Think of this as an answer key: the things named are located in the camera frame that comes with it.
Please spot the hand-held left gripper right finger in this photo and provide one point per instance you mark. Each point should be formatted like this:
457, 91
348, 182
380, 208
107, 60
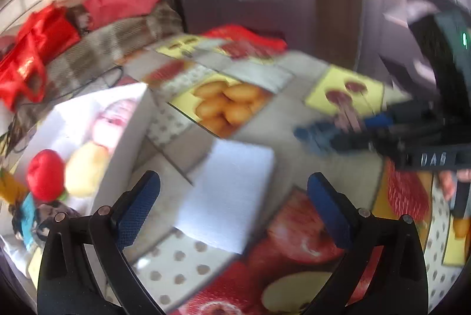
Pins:
329, 215

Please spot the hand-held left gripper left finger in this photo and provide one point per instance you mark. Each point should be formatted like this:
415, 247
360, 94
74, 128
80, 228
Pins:
136, 215

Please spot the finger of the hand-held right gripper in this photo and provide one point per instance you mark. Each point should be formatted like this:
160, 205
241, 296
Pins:
404, 113
349, 142

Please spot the white cardboard box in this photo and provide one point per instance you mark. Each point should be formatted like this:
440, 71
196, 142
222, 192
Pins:
125, 160

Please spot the yellow toy fruit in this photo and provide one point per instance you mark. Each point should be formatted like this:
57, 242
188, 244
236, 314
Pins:
86, 169

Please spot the white cloth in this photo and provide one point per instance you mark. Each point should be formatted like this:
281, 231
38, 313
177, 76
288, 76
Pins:
228, 197

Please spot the red round plush toy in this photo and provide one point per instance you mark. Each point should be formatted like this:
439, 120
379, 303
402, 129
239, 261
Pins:
46, 175

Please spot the dark-haired rag doll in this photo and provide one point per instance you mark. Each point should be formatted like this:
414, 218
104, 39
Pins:
29, 223

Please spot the person's right hand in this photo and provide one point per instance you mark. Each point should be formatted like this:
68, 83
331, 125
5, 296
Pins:
449, 184

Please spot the fruit print tablecloth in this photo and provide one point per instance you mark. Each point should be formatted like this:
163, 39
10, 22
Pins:
257, 145

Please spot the santa plush toy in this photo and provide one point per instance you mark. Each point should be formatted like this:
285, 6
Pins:
114, 120

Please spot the plaid blanket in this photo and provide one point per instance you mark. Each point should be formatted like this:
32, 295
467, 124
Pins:
110, 39

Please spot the shiny red tote bag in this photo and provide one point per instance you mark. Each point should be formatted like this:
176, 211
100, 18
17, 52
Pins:
29, 53

